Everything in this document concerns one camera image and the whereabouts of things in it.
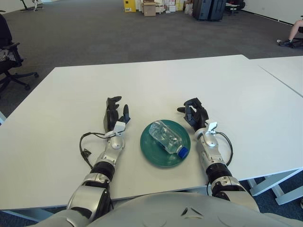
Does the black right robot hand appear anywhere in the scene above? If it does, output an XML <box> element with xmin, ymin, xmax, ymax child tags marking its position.
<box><xmin>177</xmin><ymin>97</ymin><xmax>209</xmax><ymax>132</ymax></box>

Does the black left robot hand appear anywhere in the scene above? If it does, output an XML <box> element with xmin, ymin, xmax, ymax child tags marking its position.
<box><xmin>103</xmin><ymin>96</ymin><xmax>132</xmax><ymax>133</ymax></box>

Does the clear water bottle blue cap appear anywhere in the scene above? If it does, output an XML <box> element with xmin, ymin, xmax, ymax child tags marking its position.
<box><xmin>149</xmin><ymin>121</ymin><xmax>189</xmax><ymax>159</ymax></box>

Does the green round plate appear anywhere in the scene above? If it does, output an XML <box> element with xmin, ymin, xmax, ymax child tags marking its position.
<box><xmin>140</xmin><ymin>119</ymin><xmax>191</xmax><ymax>169</ymax></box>

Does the grey robot torso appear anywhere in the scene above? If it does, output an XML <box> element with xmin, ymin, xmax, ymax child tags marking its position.
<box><xmin>54</xmin><ymin>191</ymin><xmax>303</xmax><ymax>227</ymax></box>

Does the dark blue suitcase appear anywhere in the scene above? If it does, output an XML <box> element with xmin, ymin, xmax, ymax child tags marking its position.
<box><xmin>193</xmin><ymin>0</ymin><xmax>211</xmax><ymax>20</ymax></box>

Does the yellow box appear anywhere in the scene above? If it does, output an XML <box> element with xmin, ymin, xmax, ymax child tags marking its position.
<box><xmin>123</xmin><ymin>0</ymin><xmax>137</xmax><ymax>12</ymax></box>

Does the brown cardboard box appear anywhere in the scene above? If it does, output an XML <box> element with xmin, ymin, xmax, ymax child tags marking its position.
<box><xmin>143</xmin><ymin>1</ymin><xmax>157</xmax><ymax>17</ymax></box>

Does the black office chair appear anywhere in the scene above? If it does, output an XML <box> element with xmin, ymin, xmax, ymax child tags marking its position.
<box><xmin>0</xmin><ymin>42</ymin><xmax>39</xmax><ymax>92</ymax></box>

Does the stack of white boxes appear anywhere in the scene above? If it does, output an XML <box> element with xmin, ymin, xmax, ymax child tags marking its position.
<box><xmin>156</xmin><ymin>0</ymin><xmax>185</xmax><ymax>13</ymax></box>

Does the black and red chair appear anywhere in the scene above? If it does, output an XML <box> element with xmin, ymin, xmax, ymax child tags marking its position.
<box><xmin>225</xmin><ymin>0</ymin><xmax>247</xmax><ymax>16</ymax></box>

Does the seated person in shorts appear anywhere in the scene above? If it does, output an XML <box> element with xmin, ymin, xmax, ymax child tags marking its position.
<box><xmin>278</xmin><ymin>19</ymin><xmax>303</xmax><ymax>47</ymax></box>

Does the person in black top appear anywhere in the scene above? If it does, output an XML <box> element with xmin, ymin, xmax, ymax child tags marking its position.
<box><xmin>0</xmin><ymin>14</ymin><xmax>13</xmax><ymax>62</ymax></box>

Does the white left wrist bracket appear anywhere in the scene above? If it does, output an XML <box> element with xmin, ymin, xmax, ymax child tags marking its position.
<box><xmin>104</xmin><ymin>121</ymin><xmax>126</xmax><ymax>139</ymax></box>

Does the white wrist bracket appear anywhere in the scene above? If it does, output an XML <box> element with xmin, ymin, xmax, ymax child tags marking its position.
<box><xmin>205</xmin><ymin>122</ymin><xmax>218</xmax><ymax>135</ymax></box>
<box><xmin>104</xmin><ymin>121</ymin><xmax>126</xmax><ymax>139</ymax></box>

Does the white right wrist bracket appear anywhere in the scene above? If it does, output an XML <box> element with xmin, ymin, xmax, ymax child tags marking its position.
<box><xmin>205</xmin><ymin>122</ymin><xmax>218</xmax><ymax>135</ymax></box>

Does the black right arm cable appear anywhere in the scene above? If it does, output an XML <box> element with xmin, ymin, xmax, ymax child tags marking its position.
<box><xmin>214</xmin><ymin>131</ymin><xmax>233</xmax><ymax>166</ymax></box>

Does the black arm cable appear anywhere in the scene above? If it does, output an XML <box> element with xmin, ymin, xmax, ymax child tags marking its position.
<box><xmin>214</xmin><ymin>131</ymin><xmax>233</xmax><ymax>166</ymax></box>
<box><xmin>79</xmin><ymin>132</ymin><xmax>112</xmax><ymax>170</ymax></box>

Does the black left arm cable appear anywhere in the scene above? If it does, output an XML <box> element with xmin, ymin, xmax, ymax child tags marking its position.
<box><xmin>79</xmin><ymin>132</ymin><xmax>112</xmax><ymax>170</ymax></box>

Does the white table leg frame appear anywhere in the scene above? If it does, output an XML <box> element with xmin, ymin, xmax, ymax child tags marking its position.
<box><xmin>246</xmin><ymin>167</ymin><xmax>303</xmax><ymax>205</ymax></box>
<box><xmin>0</xmin><ymin>208</ymin><xmax>57</xmax><ymax>223</ymax></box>

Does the white metal floor frame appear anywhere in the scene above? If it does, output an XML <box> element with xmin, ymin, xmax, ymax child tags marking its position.
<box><xmin>20</xmin><ymin>0</ymin><xmax>45</xmax><ymax>11</ymax></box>

